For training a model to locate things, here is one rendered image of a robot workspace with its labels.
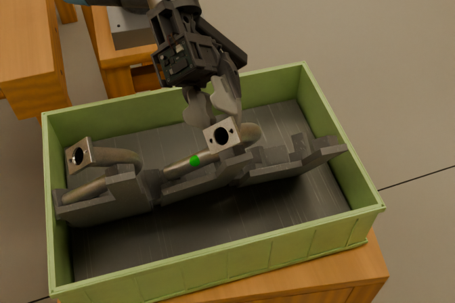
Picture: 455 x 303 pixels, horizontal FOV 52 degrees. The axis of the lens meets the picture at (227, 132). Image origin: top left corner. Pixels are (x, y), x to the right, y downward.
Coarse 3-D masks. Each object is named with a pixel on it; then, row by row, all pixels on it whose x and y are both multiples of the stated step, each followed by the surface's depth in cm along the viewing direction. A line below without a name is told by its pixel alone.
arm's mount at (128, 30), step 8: (112, 8) 132; (120, 8) 132; (112, 16) 130; (120, 16) 130; (128, 16) 130; (136, 16) 130; (144, 16) 130; (112, 24) 128; (120, 24) 128; (128, 24) 128; (136, 24) 128; (144, 24) 128; (112, 32) 126; (120, 32) 126; (128, 32) 127; (136, 32) 128; (144, 32) 129; (152, 32) 129; (120, 40) 128; (128, 40) 129; (136, 40) 130; (144, 40) 130; (152, 40) 131; (120, 48) 130; (128, 48) 131
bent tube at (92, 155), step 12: (84, 144) 67; (72, 156) 68; (84, 156) 67; (96, 156) 68; (108, 156) 70; (120, 156) 72; (132, 156) 74; (72, 168) 68; (84, 168) 67; (96, 180) 85; (72, 192) 88; (84, 192) 86; (96, 192) 85
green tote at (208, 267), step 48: (144, 96) 105; (288, 96) 119; (48, 144) 97; (48, 192) 89; (48, 240) 83; (240, 240) 83; (288, 240) 88; (336, 240) 94; (96, 288) 81; (144, 288) 87; (192, 288) 93
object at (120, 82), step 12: (108, 72) 133; (120, 72) 134; (132, 72) 140; (144, 72) 140; (108, 84) 137; (120, 84) 138; (132, 84) 139; (144, 84) 142; (156, 84) 144; (120, 96) 141
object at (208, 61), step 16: (176, 0) 67; (192, 0) 68; (160, 16) 67; (176, 16) 67; (192, 16) 72; (160, 32) 68; (176, 32) 66; (192, 32) 69; (160, 48) 66; (176, 48) 64; (192, 48) 64; (208, 48) 68; (160, 64) 67; (176, 64) 64; (192, 64) 63; (208, 64) 65; (160, 80) 67; (176, 80) 65; (192, 80) 70; (208, 80) 71
